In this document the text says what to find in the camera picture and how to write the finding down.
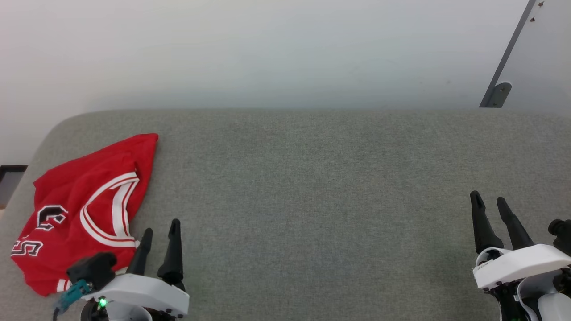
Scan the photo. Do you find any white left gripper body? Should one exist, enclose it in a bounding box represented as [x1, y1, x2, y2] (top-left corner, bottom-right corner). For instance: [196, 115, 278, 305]
[80, 273, 190, 321]

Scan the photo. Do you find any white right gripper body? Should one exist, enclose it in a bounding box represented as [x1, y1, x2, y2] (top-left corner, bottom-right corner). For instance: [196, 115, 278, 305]
[472, 243, 571, 321]

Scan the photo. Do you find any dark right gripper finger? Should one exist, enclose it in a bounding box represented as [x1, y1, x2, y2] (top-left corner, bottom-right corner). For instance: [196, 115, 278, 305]
[470, 190, 505, 255]
[497, 197, 535, 251]

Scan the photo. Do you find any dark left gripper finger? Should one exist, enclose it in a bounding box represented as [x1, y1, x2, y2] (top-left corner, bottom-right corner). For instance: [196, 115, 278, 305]
[127, 228, 153, 276]
[157, 218, 186, 292]

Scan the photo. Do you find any red basketball jersey white trim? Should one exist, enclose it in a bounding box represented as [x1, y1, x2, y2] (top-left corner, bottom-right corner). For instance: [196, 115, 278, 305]
[11, 133, 159, 297]

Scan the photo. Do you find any dark framed grey panel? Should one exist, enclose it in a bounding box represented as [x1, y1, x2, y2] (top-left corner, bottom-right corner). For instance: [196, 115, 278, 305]
[0, 165, 29, 210]

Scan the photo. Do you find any teal cable connector plug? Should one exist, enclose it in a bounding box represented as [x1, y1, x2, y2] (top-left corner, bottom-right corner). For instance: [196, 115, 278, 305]
[56, 280, 92, 313]

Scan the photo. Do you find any grey metal floor bracket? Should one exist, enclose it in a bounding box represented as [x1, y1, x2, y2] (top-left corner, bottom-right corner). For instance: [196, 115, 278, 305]
[485, 82, 513, 108]

